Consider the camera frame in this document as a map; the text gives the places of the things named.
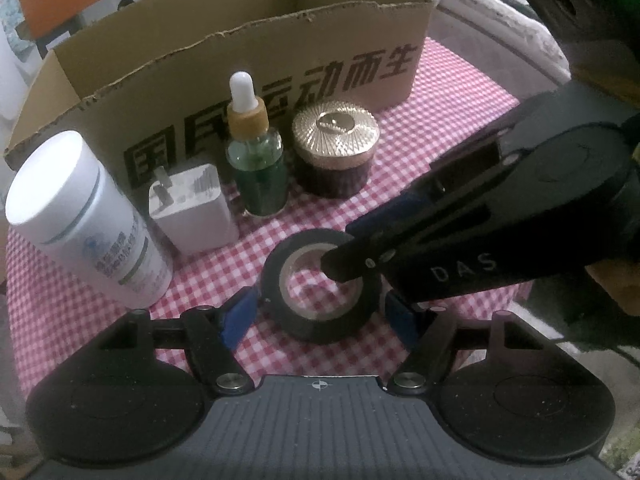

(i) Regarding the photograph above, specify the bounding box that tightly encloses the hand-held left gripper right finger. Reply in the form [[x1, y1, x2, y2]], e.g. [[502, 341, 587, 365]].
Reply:
[[382, 292, 543, 396]]

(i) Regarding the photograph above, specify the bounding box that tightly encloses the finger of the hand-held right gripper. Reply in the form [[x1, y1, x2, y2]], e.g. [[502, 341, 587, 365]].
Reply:
[[320, 177, 506, 286], [345, 127, 507, 242]]

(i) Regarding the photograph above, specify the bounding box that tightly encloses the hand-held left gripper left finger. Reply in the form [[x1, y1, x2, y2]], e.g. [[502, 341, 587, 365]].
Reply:
[[92, 285, 262, 396]]

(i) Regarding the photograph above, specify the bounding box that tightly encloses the black tape roll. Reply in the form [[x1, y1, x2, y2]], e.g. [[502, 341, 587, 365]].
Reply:
[[262, 228, 383, 345]]

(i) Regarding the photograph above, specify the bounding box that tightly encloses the dark jar with gold lid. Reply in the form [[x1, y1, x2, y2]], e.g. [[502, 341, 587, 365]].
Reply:
[[291, 100, 381, 198]]

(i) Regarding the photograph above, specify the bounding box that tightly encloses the white charger plug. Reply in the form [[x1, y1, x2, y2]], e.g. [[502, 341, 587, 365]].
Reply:
[[148, 162, 241, 256]]

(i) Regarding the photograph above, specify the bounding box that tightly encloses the green dropper bottle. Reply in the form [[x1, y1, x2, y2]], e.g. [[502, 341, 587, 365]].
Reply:
[[225, 71, 287, 218]]

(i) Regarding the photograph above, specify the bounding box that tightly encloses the white pill bottle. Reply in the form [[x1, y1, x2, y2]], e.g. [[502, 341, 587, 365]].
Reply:
[[5, 130, 174, 309]]

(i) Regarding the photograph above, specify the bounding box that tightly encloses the brown cardboard box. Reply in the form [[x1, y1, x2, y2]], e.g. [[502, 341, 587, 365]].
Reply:
[[4, 0, 436, 196]]

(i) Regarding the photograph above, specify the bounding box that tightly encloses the pink checkered tablecloth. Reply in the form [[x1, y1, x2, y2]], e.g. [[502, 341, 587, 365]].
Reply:
[[0, 35, 541, 396]]

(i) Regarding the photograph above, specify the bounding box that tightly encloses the grey sofa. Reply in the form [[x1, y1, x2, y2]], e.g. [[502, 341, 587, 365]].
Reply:
[[425, 5, 571, 106]]

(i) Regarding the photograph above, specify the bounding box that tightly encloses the white fluffy blanket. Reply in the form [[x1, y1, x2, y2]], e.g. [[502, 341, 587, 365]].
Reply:
[[360, 0, 571, 81]]

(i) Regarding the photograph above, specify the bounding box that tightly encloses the white curtain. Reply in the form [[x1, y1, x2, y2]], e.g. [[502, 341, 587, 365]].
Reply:
[[0, 25, 51, 126]]

